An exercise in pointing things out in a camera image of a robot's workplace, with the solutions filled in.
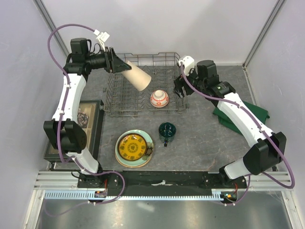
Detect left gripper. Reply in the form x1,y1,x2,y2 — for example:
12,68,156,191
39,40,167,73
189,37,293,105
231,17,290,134
86,47,132,74

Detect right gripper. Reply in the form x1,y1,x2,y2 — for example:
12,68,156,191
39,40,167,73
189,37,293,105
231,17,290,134
173,65,206,99

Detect white red patterned bowl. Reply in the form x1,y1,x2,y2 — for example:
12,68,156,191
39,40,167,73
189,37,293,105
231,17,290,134
150,90,170,108

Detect beige plastic cup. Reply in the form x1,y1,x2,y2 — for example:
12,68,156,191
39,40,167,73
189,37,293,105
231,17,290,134
122,61,152,92

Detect dark green mug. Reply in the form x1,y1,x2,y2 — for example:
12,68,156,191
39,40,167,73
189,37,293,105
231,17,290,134
158,122,176,147

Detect mint green flower plate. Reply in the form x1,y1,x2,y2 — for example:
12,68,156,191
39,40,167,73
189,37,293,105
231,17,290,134
115,129,154,159

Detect yellow black patterned plate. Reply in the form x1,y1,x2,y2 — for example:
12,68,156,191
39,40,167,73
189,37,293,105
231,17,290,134
117,133,148,161

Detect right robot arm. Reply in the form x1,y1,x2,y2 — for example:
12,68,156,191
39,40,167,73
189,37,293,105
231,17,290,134
174,56,286,188

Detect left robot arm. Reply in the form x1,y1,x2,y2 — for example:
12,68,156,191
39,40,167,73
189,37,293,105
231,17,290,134
43,38,131,187

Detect black framed compartment box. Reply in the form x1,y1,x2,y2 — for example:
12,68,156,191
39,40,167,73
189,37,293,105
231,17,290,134
43,100,104,163

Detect green folded cloth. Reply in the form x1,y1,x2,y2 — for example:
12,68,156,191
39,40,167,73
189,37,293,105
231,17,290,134
213,101,270,135

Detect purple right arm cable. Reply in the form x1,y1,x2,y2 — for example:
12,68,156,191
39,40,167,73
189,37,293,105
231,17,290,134
179,62,295,207

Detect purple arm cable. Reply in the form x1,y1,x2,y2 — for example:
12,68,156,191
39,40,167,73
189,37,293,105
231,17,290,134
179,62,295,207
44,23,126,216

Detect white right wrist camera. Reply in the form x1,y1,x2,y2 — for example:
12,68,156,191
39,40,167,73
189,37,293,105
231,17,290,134
177,55,195,75

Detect grey wire dish rack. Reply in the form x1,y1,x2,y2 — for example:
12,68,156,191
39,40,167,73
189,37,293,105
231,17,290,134
104,52,188,117

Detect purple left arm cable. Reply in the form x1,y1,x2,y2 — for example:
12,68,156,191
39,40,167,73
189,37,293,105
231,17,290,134
44,23,126,216

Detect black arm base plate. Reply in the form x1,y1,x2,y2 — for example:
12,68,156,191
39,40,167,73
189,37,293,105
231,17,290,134
77,170,247,197

